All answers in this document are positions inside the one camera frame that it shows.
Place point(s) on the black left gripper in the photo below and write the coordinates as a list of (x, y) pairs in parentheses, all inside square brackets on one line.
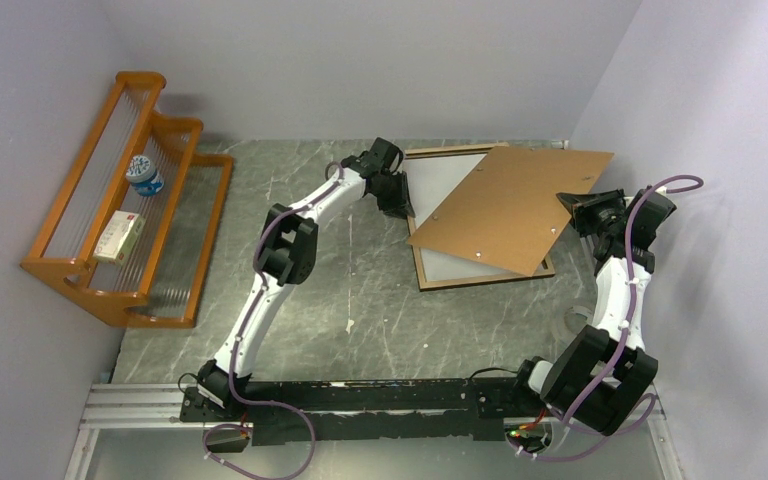
[(398, 207)]

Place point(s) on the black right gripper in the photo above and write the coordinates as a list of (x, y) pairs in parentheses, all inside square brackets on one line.
[(584, 205)]

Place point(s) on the landscape photo print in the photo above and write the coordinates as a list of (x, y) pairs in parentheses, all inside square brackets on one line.
[(469, 223)]

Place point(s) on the brown backing board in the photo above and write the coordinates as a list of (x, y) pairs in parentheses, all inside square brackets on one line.
[(530, 180)]

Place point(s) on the wooden picture frame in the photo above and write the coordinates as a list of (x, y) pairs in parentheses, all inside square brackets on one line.
[(433, 173)]

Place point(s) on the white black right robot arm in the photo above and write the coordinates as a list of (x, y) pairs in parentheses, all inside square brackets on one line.
[(602, 374)]

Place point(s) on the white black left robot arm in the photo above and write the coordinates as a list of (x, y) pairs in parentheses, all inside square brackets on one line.
[(285, 256)]

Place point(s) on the clear tape roll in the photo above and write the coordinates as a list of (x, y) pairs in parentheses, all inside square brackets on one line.
[(574, 319)]

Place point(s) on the blue white round tub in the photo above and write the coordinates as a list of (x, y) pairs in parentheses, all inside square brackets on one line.
[(144, 176)]

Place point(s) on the orange wooden rack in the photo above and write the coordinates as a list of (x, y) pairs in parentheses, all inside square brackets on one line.
[(161, 284)]

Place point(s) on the white red small box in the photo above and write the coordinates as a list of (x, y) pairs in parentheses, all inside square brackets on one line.
[(119, 238)]

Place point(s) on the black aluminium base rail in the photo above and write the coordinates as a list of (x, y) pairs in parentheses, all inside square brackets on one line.
[(479, 408)]

